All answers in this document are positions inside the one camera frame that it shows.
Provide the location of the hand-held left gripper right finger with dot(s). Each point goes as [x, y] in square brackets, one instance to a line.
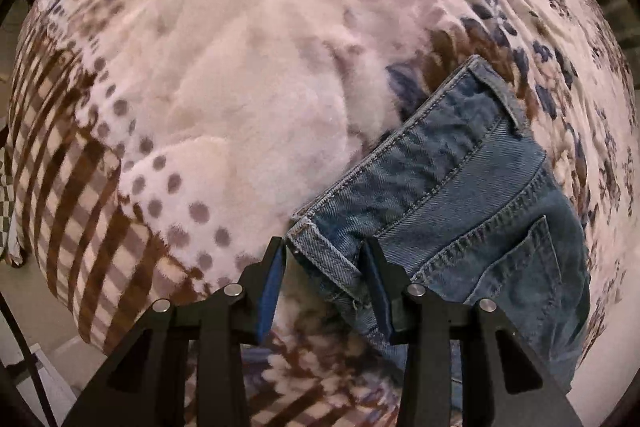
[376, 292]

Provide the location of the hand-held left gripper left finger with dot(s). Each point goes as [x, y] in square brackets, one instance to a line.
[269, 297]

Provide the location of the blue denim pants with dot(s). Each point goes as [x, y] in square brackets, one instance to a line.
[450, 207]

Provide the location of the floral fleece blanket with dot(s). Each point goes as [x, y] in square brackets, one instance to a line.
[240, 97]

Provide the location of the black metal bed frame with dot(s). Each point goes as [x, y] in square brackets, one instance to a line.
[20, 357]

